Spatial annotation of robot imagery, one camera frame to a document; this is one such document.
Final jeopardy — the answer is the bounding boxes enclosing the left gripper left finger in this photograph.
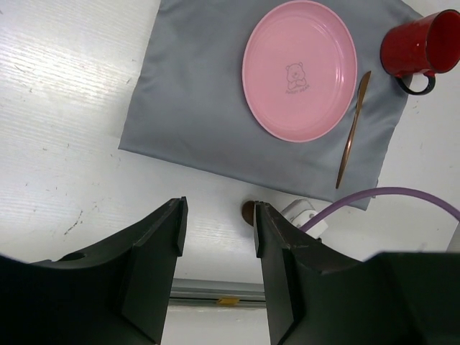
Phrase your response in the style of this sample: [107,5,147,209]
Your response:
[1,198,188,344]

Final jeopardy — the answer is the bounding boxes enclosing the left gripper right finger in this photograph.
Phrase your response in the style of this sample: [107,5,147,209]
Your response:
[254,202,459,344]

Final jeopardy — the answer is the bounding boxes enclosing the copper spoon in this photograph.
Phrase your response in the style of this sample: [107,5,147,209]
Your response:
[241,201,255,226]

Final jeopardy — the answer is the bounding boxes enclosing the grey cloth placemat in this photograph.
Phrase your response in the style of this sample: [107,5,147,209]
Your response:
[119,0,419,202]

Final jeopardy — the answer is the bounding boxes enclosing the copper knife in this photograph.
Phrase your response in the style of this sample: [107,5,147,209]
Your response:
[335,71,372,189]

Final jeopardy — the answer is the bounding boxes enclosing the pink plate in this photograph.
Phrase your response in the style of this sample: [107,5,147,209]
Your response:
[241,1,357,142]

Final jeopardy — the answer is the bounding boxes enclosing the red enamel mug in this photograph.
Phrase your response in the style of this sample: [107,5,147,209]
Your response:
[379,9,459,96]

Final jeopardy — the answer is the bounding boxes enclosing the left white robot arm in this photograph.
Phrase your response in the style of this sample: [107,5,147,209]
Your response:
[1,198,459,344]

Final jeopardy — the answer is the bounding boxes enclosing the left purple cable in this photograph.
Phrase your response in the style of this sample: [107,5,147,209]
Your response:
[298,186,460,233]

